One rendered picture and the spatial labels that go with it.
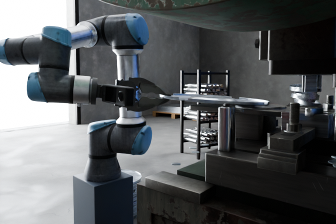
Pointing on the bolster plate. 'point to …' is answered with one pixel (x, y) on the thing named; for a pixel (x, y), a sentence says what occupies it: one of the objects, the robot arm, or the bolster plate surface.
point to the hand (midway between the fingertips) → (167, 96)
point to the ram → (299, 42)
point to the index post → (226, 128)
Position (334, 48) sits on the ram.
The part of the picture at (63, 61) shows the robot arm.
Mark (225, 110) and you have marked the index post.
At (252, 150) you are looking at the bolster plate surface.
